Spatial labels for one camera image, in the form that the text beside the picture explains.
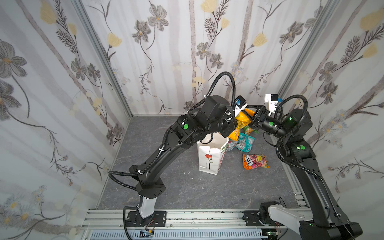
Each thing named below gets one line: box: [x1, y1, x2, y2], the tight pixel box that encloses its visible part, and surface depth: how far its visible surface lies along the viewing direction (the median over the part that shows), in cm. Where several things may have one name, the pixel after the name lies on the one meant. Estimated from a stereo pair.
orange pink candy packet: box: [242, 153, 270, 170], surface depth 92 cm
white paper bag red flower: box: [197, 132, 229, 175], surface depth 76 cm
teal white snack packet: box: [235, 132, 255, 153], surface depth 100 cm
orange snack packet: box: [228, 108, 256, 142], surface depth 55 cm
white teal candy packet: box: [226, 138, 238, 152], surface depth 100 cm
